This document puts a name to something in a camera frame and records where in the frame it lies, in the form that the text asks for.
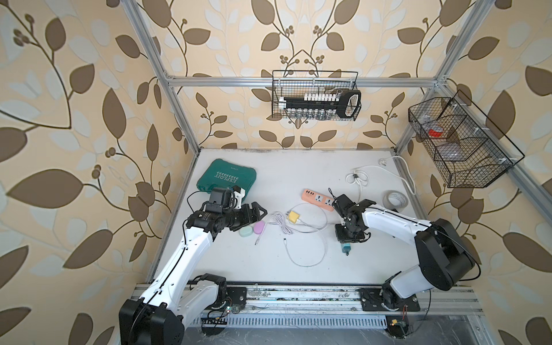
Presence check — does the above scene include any teal charger plug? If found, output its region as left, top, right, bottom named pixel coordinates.
left=341, top=243, right=352, bottom=256

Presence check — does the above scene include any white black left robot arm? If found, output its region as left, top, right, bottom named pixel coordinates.
left=119, top=202, right=267, bottom=344

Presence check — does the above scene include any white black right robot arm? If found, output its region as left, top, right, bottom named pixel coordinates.
left=331, top=194, right=479, bottom=310

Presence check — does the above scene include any pink earbud case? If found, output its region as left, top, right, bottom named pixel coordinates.
left=253, top=221, right=265, bottom=235

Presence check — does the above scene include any mint green earbud case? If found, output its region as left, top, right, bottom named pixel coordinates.
left=239, top=226, right=254, bottom=238

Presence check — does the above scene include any yellow charger plug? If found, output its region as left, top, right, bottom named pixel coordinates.
left=287, top=211, right=300, bottom=224

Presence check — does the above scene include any pink power strip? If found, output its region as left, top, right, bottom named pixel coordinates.
left=301, top=189, right=334, bottom=212

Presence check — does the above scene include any green plastic tool case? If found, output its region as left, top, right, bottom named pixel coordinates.
left=196, top=159, right=257, bottom=196

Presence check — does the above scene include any white tape roll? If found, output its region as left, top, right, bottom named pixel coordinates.
left=382, top=191, right=409, bottom=209

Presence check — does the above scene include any red object in basket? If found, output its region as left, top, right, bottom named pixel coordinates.
left=428, top=124, right=444, bottom=138

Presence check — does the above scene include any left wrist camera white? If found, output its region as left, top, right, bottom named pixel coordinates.
left=229, top=185, right=246, bottom=209

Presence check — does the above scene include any white cable of yellow charger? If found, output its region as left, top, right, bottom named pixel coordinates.
left=282, top=202, right=329, bottom=268

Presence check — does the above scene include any white power strip cord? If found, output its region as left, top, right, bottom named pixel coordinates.
left=344, top=154, right=417, bottom=196

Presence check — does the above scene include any black socket set rail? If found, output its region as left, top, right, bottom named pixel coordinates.
left=275, top=89, right=362, bottom=121

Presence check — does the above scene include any black wire basket back wall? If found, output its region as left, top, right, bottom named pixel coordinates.
left=270, top=70, right=362, bottom=122

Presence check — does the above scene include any black wire basket wall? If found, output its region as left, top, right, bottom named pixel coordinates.
left=270, top=70, right=362, bottom=122
left=408, top=90, right=525, bottom=188

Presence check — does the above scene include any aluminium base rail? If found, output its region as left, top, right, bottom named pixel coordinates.
left=129, top=282, right=484, bottom=331

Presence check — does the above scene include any black wire basket right wall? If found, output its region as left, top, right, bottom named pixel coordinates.
left=408, top=90, right=525, bottom=188

